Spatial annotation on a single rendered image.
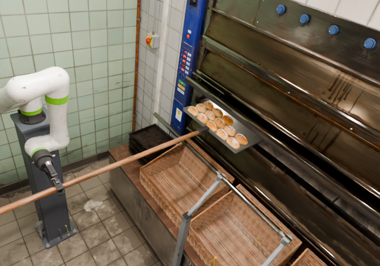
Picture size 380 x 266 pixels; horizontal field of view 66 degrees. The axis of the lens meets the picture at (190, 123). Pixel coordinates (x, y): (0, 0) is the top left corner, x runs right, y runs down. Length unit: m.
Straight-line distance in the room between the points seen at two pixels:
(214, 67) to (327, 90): 0.82
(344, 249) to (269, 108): 0.88
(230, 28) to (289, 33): 0.42
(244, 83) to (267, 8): 0.47
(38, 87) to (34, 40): 1.08
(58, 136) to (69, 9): 1.12
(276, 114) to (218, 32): 0.66
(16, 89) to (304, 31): 1.38
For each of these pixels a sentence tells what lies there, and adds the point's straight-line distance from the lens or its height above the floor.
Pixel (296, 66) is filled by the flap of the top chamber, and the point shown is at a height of 1.81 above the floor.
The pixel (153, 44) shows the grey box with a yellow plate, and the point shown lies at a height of 1.44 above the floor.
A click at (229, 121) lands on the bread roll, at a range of 2.10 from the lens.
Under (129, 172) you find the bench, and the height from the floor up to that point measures 0.58.
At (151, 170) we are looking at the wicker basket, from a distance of 2.41.
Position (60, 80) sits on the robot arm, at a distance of 1.54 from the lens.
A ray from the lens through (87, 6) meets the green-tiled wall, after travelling 2.59.
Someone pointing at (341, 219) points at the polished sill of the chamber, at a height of 1.17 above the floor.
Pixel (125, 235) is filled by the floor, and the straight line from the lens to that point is 2.82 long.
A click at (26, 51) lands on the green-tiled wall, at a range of 2.57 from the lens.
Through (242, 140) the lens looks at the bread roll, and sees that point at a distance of 1.96.
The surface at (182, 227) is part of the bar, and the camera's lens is 1.85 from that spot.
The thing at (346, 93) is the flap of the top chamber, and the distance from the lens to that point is 1.57.
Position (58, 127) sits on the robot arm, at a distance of 1.74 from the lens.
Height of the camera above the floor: 2.38
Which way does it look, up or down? 35 degrees down
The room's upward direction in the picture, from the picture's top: 10 degrees clockwise
